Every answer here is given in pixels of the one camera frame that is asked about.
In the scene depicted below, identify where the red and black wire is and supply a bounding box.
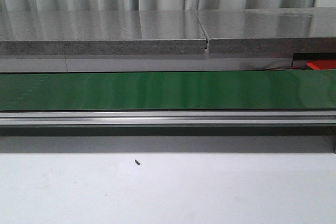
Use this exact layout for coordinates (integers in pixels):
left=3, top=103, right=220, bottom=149
left=257, top=66, right=307, bottom=72

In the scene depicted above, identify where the red plastic tray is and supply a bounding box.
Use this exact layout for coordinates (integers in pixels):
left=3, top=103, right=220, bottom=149
left=307, top=59, right=336, bottom=70

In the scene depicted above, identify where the aluminium conveyor side rail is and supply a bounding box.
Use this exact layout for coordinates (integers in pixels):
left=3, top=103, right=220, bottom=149
left=1, top=110, right=335, bottom=126

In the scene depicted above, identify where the green conveyor belt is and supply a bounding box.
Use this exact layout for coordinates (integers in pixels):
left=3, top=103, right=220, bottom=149
left=1, top=70, right=335, bottom=111

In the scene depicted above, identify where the conveyor support leg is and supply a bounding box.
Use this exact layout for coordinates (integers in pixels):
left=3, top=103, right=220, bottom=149
left=331, top=126, right=336, bottom=154

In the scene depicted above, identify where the grey stone counter slab left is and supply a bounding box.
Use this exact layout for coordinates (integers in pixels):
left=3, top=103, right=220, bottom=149
left=1, top=10, right=207, bottom=56

